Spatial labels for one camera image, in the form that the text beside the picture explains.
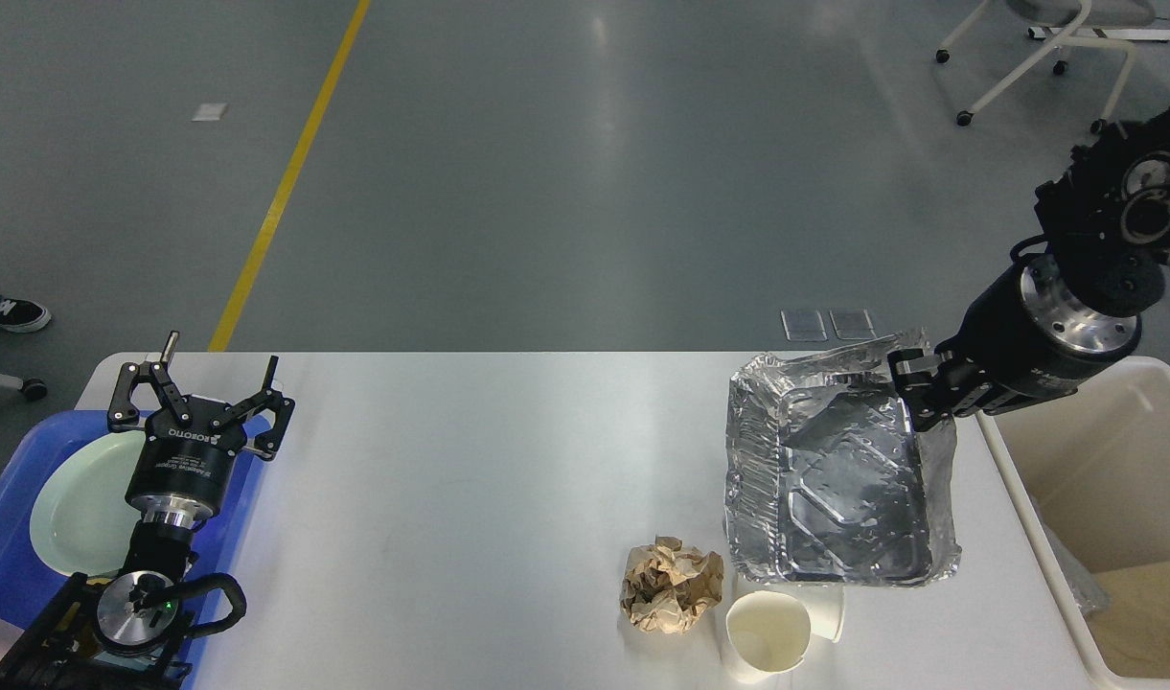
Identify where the white furniture leg with caster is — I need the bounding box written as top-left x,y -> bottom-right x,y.
0,373 -> 49,402

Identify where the left floor plate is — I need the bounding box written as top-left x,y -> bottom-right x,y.
780,310 -> 830,341

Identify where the white paper cup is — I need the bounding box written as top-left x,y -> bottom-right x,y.
721,589 -> 812,684
800,584 -> 846,643

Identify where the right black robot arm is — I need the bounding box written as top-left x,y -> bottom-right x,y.
887,105 -> 1170,432

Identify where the crumpled brown paper ball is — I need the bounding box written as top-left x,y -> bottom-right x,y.
619,536 -> 724,634

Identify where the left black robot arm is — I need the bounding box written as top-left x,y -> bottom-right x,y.
0,332 -> 296,689

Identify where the brown paper bag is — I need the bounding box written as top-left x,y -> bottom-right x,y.
1088,561 -> 1170,679

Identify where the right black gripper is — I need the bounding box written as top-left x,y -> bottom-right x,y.
886,257 -> 1142,433

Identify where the right floor plate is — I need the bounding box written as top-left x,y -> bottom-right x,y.
827,309 -> 878,341

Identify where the beige plastic bin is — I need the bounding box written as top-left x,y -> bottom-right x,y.
977,356 -> 1170,689

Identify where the white rolling chair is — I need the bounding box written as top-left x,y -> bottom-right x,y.
955,1 -> 1152,134

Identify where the aluminium foil sheet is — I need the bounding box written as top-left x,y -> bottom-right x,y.
1044,527 -> 1112,617

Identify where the floor plate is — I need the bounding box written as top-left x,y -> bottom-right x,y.
827,309 -> 878,341
780,310 -> 830,341

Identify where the mint green plate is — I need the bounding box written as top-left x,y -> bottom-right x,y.
30,429 -> 144,577

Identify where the person leg and shoe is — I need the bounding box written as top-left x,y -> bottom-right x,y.
0,292 -> 51,334

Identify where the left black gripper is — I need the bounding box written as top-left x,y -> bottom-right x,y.
105,332 -> 295,527

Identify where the blue plastic tray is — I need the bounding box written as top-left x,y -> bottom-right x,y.
0,410 -> 262,689

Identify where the square aluminium foil tray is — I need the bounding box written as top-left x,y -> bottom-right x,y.
723,327 -> 962,587

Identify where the white floor label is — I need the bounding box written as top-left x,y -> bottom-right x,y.
191,103 -> 229,123

